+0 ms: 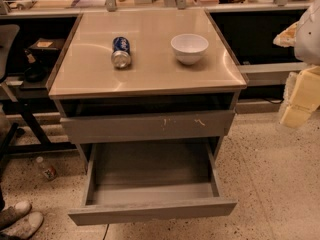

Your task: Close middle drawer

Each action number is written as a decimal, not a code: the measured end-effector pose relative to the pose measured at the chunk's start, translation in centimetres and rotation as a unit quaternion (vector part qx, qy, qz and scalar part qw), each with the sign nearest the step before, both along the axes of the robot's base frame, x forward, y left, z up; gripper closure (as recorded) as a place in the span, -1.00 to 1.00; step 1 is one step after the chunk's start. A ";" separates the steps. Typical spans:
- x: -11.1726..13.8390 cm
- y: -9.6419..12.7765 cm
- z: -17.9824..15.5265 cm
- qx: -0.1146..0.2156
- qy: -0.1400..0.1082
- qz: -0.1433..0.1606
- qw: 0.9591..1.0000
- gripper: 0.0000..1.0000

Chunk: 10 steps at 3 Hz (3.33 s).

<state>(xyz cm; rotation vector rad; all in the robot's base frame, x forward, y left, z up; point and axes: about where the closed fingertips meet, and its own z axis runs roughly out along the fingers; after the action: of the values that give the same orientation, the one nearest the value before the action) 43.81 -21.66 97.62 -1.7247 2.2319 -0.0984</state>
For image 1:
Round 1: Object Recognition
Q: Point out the grey top drawer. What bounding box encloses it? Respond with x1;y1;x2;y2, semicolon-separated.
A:
61;110;235;144

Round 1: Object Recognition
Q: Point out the grey office chair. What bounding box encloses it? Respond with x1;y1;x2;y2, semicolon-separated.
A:
0;24;19;161

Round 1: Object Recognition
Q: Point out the white shoe far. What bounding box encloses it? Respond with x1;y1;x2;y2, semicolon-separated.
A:
0;201;32;230

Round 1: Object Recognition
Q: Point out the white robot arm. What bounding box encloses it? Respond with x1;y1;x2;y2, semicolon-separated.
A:
273;0;320;129

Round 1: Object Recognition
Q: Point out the white shoe near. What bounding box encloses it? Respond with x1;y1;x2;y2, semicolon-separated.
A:
0;212;44;240

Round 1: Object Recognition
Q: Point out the grey drawer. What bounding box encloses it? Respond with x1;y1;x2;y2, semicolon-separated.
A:
61;110;235;144
69;139;237;226

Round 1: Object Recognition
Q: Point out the white bowl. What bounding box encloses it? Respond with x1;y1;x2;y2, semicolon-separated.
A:
171;34;209;65

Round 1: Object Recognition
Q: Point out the grey drawer cabinet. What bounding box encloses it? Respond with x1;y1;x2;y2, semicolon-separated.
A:
49;9;246;160

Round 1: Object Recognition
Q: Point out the white shoe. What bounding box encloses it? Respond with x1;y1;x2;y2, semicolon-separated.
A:
0;201;32;230
0;212;44;240

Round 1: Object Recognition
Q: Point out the black box under desk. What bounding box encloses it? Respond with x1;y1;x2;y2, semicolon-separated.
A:
28;38;65;55

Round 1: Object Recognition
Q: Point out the blue soda can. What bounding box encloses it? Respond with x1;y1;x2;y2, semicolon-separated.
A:
111;36;131;68

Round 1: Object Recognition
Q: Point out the clear plastic bottle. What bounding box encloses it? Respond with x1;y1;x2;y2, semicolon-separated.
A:
36;156;57;181

